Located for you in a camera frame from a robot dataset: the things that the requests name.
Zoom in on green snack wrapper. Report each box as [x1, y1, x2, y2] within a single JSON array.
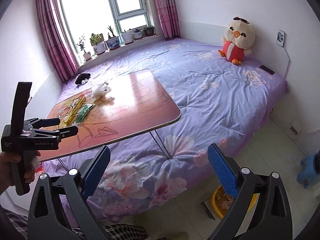
[[74, 103, 95, 125]]

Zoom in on gold long box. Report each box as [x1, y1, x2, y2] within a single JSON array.
[[64, 96, 86, 126]]

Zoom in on clear plastic bag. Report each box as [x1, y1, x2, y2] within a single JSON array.
[[92, 82, 111, 100]]

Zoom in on yellow trash bin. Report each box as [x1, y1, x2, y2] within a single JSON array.
[[211, 184, 259, 221]]

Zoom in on person left hand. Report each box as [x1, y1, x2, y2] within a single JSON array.
[[0, 151, 41, 196]]

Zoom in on orange cartoon folding table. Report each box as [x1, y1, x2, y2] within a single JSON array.
[[40, 69, 181, 161]]

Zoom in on black white plush toy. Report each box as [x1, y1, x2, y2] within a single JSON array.
[[75, 73, 91, 86]]

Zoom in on purple floral bed quilt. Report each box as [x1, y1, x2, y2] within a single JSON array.
[[59, 38, 287, 223]]

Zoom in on left pink curtain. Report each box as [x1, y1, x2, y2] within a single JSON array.
[[35, 0, 78, 83]]

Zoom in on pink curtain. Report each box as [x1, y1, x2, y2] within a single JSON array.
[[155, 0, 180, 40], [35, 0, 78, 83]]

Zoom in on small plant white pot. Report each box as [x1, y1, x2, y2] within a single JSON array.
[[77, 35, 92, 62]]

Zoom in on floor power strip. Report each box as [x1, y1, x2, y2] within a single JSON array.
[[290, 121, 302, 135]]

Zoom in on leafy plant white pot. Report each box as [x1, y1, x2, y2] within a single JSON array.
[[89, 33, 106, 55]]

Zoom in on blue plastic stool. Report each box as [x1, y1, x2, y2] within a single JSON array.
[[297, 152, 319, 189]]

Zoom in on blue white porcelain planter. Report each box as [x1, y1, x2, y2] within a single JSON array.
[[106, 25, 120, 50]]

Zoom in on black remote control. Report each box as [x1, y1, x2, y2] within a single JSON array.
[[260, 65, 274, 75]]

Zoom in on white flower pot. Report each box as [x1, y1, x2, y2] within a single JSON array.
[[121, 30, 133, 45]]

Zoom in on small patterned flower pot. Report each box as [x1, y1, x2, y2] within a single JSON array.
[[132, 29, 143, 40]]

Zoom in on white headboard panel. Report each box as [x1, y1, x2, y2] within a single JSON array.
[[179, 18, 289, 77]]

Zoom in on chick plush toy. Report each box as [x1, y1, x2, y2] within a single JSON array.
[[217, 17, 255, 66]]

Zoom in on green framed window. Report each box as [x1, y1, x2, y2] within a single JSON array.
[[57, 0, 154, 64]]

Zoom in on dark flower pot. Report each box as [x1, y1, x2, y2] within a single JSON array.
[[143, 26, 155, 37]]

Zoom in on right pink curtain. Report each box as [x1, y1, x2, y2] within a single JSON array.
[[155, 0, 180, 40]]

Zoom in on wall power socket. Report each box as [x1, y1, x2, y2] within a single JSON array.
[[277, 30, 285, 47]]

